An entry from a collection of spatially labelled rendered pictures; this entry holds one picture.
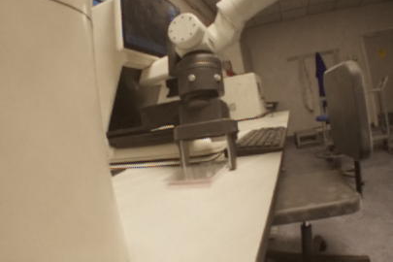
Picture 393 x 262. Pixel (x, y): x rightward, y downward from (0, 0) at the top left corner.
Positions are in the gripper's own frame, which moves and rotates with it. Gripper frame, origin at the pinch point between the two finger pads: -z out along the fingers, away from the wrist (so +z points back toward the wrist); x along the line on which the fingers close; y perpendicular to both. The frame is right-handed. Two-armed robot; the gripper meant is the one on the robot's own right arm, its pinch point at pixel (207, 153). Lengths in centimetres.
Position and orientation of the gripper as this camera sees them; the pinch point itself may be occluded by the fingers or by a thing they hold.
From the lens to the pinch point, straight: 47.9
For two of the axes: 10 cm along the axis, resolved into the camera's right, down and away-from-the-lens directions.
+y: -3.8, -1.6, -9.1
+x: -9.2, 1.6, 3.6
